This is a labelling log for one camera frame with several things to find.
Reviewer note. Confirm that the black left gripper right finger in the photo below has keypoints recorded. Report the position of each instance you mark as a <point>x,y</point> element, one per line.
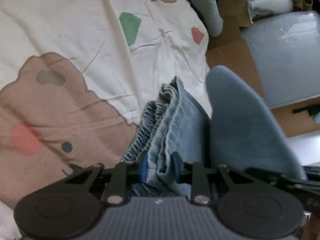
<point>193,174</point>

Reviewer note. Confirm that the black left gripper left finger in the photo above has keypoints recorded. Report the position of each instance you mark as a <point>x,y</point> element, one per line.
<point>121,178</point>

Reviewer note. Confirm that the light blue denim jeans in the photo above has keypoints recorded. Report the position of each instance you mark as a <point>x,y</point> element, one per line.
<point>174,123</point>

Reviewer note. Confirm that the grey-blue fleece garment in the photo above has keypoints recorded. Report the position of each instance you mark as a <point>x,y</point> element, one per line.
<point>243,131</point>

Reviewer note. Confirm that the cream patterned bed sheet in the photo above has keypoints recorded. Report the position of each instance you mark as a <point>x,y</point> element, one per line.
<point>75,77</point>

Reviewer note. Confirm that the brown cardboard box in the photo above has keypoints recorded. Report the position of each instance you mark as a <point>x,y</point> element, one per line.
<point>231,50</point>

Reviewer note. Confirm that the grey translucent plastic bin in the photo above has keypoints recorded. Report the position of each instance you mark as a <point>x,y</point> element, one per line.
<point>285,50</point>

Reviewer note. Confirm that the dark grey-green garment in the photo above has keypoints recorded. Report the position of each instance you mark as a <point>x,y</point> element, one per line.
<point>209,14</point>

